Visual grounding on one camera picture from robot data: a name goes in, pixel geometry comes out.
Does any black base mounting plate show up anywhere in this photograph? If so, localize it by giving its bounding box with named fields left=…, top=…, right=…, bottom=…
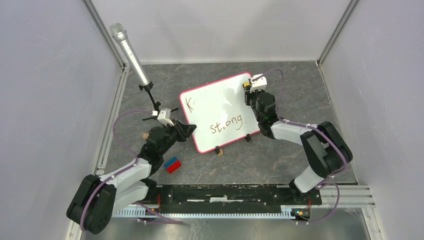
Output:
left=141, top=184, right=322, bottom=214

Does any aluminium corner rail left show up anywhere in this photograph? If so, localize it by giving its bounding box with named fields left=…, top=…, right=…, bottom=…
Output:
left=82, top=0, right=126, bottom=70

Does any small wooden cube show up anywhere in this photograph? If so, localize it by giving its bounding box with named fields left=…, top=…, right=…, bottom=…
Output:
left=217, top=148, right=224, bottom=157

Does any black microphone stand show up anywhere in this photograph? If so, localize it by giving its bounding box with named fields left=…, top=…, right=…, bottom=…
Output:
left=138, top=82, right=179, bottom=121

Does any aluminium corner rail right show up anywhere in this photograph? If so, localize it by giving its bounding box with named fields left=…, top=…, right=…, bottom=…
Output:
left=316, top=0, right=360, bottom=68

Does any aluminium corner rail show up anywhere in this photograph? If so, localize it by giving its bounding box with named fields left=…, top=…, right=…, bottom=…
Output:
left=316, top=0, right=360, bottom=68
left=82, top=0, right=126, bottom=70

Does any black whiteboard easel stand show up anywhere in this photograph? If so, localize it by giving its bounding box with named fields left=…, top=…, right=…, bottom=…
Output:
left=214, top=134, right=252, bottom=155

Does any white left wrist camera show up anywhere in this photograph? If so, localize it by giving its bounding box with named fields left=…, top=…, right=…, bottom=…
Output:
left=151, top=108, right=174, bottom=127

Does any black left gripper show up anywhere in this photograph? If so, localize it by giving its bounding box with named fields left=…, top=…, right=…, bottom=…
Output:
left=159, top=118, right=196, bottom=156

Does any pink framed whiteboard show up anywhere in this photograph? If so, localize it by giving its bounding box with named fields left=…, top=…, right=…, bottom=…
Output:
left=179, top=72, right=260, bottom=154

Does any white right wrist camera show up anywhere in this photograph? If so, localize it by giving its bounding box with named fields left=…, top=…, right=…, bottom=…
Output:
left=249, top=74, right=267, bottom=92

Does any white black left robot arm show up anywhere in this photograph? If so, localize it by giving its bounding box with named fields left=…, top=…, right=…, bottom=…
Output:
left=66, top=119, right=197, bottom=234

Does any silver microphone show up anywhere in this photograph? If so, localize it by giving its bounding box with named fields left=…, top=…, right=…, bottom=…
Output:
left=109, top=22, right=153, bottom=91

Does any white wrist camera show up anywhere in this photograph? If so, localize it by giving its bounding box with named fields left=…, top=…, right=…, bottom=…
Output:
left=151, top=108, right=174, bottom=127
left=249, top=74, right=267, bottom=92

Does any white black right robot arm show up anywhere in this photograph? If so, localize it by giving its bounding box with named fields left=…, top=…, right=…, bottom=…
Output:
left=244, top=90, right=353, bottom=204

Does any red blue block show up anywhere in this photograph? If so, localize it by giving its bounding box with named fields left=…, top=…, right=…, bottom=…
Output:
left=164, top=157, right=182, bottom=174

